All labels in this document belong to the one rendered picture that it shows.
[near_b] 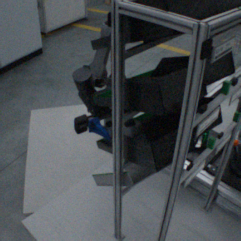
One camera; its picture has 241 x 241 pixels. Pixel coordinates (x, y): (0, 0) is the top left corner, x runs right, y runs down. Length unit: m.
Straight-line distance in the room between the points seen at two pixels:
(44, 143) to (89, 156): 0.25
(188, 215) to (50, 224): 0.53
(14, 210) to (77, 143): 1.06
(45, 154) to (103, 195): 0.36
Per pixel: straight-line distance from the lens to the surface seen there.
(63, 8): 5.39
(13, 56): 4.12
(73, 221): 1.10
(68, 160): 1.31
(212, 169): 1.16
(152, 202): 1.15
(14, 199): 2.34
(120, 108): 0.62
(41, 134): 1.47
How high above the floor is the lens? 1.79
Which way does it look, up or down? 38 degrees down
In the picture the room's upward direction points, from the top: straight up
